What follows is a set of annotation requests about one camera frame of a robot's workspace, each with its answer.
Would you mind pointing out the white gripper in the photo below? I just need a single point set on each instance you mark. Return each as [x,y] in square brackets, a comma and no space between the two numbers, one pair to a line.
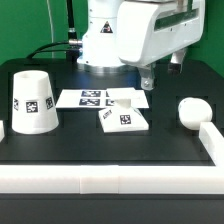
[149,31]

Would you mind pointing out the white lamp bulb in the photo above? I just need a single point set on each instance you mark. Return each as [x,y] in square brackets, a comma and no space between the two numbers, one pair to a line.
[194,111]

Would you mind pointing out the white lamp base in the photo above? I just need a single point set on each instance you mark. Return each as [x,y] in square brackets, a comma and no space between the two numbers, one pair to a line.
[122,116]

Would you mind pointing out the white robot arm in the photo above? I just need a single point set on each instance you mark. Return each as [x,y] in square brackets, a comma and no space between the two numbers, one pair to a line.
[99,48]

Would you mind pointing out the white lamp shade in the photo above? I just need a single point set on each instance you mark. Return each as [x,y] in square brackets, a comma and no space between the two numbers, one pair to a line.
[33,106]

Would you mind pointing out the white marker sheet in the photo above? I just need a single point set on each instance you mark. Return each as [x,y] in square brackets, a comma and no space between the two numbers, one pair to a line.
[91,98]

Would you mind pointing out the white right fence bar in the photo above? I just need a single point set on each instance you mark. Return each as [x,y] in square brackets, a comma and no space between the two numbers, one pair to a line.
[213,141]

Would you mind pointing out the white fence bar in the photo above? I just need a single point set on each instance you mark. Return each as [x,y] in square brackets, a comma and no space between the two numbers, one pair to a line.
[213,141]
[111,179]

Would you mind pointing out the white left fence piece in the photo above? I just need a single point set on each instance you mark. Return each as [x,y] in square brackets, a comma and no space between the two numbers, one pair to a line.
[2,133]

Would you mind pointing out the white front fence bar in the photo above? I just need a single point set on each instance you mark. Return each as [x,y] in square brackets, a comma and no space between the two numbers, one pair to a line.
[111,179]

